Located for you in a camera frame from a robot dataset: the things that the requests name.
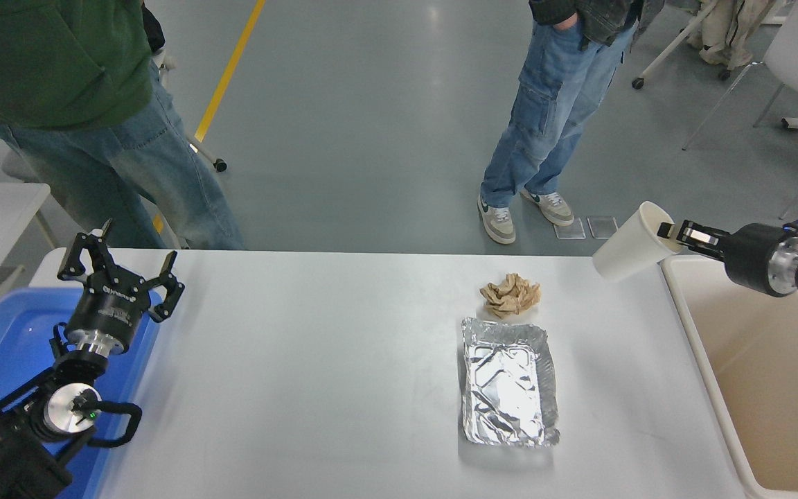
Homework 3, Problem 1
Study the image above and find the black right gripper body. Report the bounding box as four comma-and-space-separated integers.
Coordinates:
723, 223, 791, 295

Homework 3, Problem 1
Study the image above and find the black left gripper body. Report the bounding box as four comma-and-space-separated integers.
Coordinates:
65, 274, 149, 340

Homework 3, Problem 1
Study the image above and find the white paper cup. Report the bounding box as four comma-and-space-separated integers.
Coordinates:
592, 201, 682, 282

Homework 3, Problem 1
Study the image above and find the silver foil tray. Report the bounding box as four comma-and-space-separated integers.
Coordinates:
460, 316, 561, 448

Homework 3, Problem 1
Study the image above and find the blue plastic tray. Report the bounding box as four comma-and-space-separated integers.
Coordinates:
0, 286, 162, 499

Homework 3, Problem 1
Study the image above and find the white rolling chair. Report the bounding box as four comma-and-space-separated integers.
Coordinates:
632, 0, 732, 89
153, 55, 228, 173

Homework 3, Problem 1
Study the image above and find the large pale bin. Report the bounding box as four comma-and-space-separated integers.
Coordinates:
661, 255, 798, 499

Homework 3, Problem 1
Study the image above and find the crumpled tan paper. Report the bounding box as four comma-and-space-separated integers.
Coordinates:
479, 273, 542, 319

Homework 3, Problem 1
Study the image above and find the beige jacket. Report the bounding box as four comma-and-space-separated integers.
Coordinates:
690, 0, 788, 69

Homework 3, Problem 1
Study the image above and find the person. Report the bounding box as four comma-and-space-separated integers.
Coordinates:
477, 0, 664, 245
0, 0, 245, 250

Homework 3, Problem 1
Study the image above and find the black backpack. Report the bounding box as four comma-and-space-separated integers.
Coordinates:
141, 3, 166, 55

